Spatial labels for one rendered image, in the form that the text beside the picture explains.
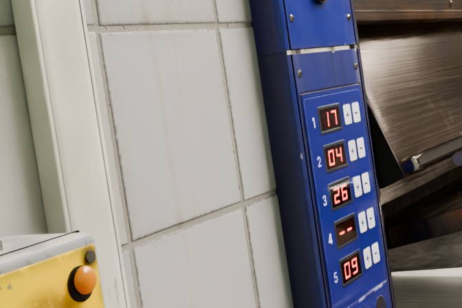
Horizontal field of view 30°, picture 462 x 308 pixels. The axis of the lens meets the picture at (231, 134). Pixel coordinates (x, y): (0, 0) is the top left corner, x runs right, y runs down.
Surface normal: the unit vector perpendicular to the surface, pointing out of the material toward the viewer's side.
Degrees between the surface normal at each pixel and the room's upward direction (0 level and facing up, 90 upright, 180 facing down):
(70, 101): 90
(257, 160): 90
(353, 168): 90
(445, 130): 70
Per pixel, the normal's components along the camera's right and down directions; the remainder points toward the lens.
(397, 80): 0.74, -0.43
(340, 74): 0.84, -0.10
